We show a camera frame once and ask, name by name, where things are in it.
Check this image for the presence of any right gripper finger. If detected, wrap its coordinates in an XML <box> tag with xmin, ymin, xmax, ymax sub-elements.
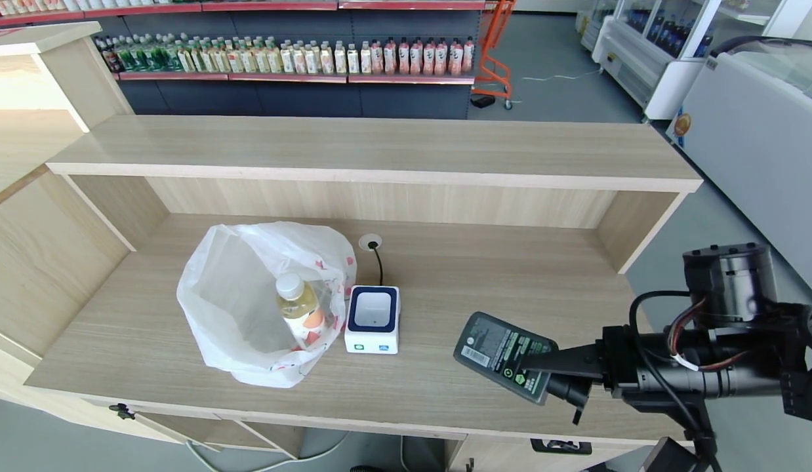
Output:
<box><xmin>546</xmin><ymin>374</ymin><xmax>595</xmax><ymax>426</ymax></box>
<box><xmin>520</xmin><ymin>342</ymin><xmax>604</xmax><ymax>380</ymax></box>

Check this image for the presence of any wooden counter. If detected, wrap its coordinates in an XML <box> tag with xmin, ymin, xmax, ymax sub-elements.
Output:
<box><xmin>0</xmin><ymin>22</ymin><xmax>704</xmax><ymax>472</ymax></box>

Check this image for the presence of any white chest freezer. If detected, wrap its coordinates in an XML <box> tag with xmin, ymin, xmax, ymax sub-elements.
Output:
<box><xmin>666</xmin><ymin>36</ymin><xmax>812</xmax><ymax>304</ymax></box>

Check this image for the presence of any black shop shelf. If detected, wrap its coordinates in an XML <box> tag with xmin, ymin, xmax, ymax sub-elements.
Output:
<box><xmin>0</xmin><ymin>0</ymin><xmax>500</xmax><ymax>121</ymax></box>

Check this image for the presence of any black scanner cable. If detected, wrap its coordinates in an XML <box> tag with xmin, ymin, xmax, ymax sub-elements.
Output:
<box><xmin>368</xmin><ymin>242</ymin><xmax>386</xmax><ymax>287</ymax></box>

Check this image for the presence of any white plastic shopping bag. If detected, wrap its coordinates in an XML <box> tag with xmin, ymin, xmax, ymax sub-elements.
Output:
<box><xmin>176</xmin><ymin>222</ymin><xmax>358</xmax><ymax>389</ymax></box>

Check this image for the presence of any dark grey snack pack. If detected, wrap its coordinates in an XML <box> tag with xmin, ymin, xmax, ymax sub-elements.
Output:
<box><xmin>453</xmin><ymin>311</ymin><xmax>559</xmax><ymax>406</ymax></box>

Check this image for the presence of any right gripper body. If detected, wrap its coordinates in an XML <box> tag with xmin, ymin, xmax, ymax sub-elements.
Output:
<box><xmin>600</xmin><ymin>324</ymin><xmax>786</xmax><ymax>403</ymax></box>

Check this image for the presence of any white barcode scanner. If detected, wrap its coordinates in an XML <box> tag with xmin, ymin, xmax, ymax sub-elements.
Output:
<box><xmin>344</xmin><ymin>285</ymin><xmax>401</xmax><ymax>355</ymax></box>

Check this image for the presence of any white glass display freezer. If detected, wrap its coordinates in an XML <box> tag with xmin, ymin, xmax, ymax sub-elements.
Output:
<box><xmin>577</xmin><ymin>0</ymin><xmax>786</xmax><ymax>123</ymax></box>

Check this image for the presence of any yellow drink bottle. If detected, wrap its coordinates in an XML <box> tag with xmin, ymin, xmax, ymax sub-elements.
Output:
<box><xmin>275</xmin><ymin>273</ymin><xmax>327</xmax><ymax>349</ymax></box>

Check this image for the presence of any row of bottles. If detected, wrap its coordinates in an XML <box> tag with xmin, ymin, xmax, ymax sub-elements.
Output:
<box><xmin>93</xmin><ymin>33</ymin><xmax>477</xmax><ymax>77</ymax></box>

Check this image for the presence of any white floor cable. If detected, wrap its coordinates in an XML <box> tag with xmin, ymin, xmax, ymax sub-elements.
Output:
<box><xmin>519</xmin><ymin>69</ymin><xmax>602</xmax><ymax>85</ymax></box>

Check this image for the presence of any orange metal rack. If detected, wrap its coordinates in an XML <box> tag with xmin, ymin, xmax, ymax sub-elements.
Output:
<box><xmin>471</xmin><ymin>0</ymin><xmax>518</xmax><ymax>111</ymax></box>

